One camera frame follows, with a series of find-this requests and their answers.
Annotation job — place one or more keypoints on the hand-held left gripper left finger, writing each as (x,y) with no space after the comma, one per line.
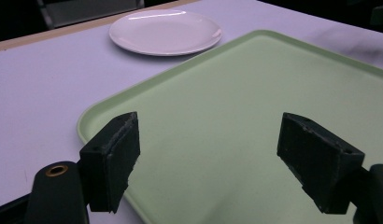
(110,168)

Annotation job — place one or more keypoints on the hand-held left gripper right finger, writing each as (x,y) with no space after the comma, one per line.
(317,161)

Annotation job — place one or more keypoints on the light green plastic tray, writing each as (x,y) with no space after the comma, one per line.
(230,105)

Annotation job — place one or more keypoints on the white round plate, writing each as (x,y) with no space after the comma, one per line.
(165,32)

